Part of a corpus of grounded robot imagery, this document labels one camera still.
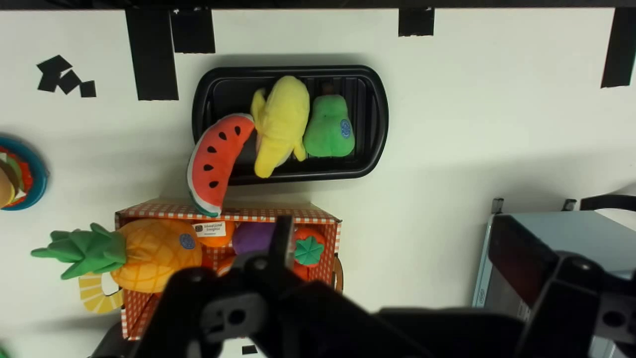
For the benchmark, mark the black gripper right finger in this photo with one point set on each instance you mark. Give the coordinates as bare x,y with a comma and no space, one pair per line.
576,302

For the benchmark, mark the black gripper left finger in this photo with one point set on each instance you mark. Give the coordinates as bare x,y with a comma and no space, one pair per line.
199,312

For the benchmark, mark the purple eggplant plush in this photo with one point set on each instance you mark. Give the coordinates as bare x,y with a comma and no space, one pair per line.
252,236

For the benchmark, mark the pineapple plush toy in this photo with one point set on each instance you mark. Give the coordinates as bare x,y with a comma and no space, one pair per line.
139,256

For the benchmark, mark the red checkered cardboard box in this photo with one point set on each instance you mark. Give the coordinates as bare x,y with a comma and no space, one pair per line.
238,212

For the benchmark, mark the red tomato plush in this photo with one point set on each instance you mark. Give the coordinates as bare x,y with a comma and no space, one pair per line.
308,244

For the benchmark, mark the watermelon slice plush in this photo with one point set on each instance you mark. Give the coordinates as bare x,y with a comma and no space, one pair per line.
213,159

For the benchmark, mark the yellow banana plush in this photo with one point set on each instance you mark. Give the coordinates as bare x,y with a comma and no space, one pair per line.
280,115

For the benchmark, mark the green pear plush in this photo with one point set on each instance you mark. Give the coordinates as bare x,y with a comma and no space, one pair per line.
330,129

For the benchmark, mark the light blue toy oven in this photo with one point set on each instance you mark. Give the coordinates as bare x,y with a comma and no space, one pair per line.
521,250

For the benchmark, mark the black plastic tray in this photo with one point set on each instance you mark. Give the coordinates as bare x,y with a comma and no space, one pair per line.
228,89

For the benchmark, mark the toy burger on blue plate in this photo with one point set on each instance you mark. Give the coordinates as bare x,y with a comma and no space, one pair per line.
22,173

